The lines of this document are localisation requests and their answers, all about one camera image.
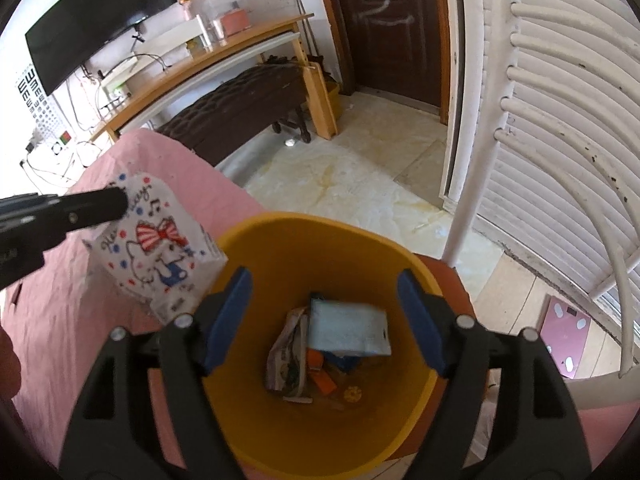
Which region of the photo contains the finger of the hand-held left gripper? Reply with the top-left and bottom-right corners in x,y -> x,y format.
37,187 -> 129,238

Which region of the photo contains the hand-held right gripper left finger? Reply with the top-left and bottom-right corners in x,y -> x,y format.
60,266 -> 253,480

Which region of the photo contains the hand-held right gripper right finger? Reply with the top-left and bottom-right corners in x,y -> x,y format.
396,269 -> 593,480

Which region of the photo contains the cartoon print tissue pack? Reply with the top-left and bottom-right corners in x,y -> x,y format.
82,170 -> 228,326

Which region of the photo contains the yellow plastic bin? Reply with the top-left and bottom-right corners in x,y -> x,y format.
200,212 -> 446,471

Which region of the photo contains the printed crumpled wrapper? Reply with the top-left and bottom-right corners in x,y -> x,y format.
266,307 -> 313,403

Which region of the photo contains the light blue packet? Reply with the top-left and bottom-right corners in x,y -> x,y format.
307,297 -> 392,358

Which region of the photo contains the dark blue packet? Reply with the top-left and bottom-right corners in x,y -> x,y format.
330,352 -> 366,373

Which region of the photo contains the pink blanket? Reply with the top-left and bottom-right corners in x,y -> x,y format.
0,127 -> 266,471

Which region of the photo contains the orange wrapper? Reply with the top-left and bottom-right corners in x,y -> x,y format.
306,350 -> 337,396

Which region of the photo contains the eye chart poster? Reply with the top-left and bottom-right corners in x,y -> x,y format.
15,65 -> 61,133

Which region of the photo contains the white slatted chair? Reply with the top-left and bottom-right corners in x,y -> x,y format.
442,0 -> 640,396

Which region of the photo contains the pink bathroom scale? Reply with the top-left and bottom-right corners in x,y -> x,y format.
545,295 -> 593,378

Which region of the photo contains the white louvre door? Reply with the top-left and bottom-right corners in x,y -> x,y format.
440,0 -> 640,351

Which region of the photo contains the dark brown bench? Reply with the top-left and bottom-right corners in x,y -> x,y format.
155,62 -> 311,166

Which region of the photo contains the white desk shelf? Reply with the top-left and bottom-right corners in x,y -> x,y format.
132,22 -> 201,61

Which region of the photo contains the black flat television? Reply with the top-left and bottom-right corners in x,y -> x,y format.
25,0 -> 178,97

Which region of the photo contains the pink seat cushion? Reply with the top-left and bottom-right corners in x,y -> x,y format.
570,405 -> 633,466

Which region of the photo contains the wooden desk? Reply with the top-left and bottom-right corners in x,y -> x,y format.
90,12 -> 338,143

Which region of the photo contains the pink box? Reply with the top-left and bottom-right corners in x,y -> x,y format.
220,9 -> 251,33

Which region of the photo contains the dark brown door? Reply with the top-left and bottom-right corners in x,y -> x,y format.
312,0 -> 451,126

